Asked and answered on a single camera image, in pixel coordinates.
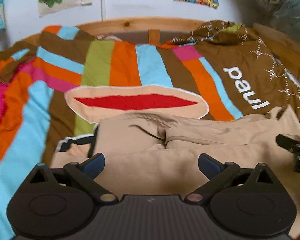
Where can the white wall pipe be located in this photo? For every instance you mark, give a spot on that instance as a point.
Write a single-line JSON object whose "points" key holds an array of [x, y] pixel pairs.
{"points": [[103, 0]]}

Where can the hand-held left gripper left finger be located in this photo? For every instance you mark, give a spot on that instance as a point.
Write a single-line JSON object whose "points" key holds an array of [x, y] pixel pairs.
{"points": [[95, 165]]}

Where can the brown cloth with white pattern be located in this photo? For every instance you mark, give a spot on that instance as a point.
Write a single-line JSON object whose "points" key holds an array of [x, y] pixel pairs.
{"points": [[255, 55]]}

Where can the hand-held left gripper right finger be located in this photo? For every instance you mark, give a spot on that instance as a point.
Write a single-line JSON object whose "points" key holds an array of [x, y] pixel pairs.
{"points": [[209, 166]]}

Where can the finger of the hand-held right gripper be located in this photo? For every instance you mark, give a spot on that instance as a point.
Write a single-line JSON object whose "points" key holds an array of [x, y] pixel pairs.
{"points": [[293, 146]]}

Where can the grey patterned cloth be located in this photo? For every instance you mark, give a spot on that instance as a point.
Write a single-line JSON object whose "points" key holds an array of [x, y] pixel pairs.
{"points": [[285, 2]]}

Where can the colourful striped blanket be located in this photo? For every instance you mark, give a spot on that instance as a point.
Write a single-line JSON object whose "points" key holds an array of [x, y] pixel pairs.
{"points": [[120, 65]]}

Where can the beige pants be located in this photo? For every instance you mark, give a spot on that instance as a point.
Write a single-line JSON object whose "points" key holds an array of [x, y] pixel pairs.
{"points": [[152, 165]]}

